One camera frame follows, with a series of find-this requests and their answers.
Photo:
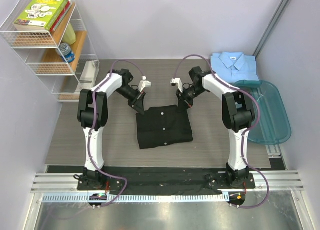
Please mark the black long sleeve shirt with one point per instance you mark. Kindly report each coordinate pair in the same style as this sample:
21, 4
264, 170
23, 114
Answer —
162, 126

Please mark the yellow green bottle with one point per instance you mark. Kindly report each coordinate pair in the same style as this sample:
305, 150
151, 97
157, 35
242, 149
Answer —
69, 35

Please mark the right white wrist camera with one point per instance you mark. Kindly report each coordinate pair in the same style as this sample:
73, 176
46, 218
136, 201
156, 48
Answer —
178, 83

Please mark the grey aluminium wall post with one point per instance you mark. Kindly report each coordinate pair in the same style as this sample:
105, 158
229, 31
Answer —
280, 10

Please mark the white paper booklet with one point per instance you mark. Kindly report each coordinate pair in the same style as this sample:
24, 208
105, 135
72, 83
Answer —
88, 75

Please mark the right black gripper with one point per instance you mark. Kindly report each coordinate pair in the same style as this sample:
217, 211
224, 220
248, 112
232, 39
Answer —
183, 98

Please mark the red cover book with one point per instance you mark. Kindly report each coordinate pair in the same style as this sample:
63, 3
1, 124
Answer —
61, 16

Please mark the blue lidded jar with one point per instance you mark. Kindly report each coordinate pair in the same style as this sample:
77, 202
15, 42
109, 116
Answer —
65, 52

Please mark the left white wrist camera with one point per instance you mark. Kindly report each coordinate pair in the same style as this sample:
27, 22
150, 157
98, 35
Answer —
144, 83

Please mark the green cover book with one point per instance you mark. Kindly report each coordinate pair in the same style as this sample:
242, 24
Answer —
40, 15

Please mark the white slotted cable duct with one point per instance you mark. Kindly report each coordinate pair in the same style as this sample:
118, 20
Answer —
98, 198

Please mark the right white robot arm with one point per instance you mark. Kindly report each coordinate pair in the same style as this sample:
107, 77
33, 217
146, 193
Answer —
237, 116

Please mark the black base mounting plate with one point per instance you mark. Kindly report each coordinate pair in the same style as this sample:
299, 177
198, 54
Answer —
163, 181

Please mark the white wire shelf rack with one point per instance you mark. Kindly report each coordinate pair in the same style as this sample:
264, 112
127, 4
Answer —
37, 49

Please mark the aluminium frame rail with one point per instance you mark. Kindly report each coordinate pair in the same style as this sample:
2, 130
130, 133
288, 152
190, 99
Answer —
65, 182

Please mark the folded light blue shirt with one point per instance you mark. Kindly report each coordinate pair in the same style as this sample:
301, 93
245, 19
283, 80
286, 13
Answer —
234, 66

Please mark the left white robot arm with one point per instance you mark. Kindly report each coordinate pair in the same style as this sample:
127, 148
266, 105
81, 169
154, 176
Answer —
93, 115

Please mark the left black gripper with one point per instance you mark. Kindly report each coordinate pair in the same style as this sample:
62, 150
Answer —
137, 103

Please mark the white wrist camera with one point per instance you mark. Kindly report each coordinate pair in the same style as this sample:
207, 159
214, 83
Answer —
144, 83
178, 83

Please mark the teal plastic tray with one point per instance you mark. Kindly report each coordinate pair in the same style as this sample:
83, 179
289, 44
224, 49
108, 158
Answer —
274, 126

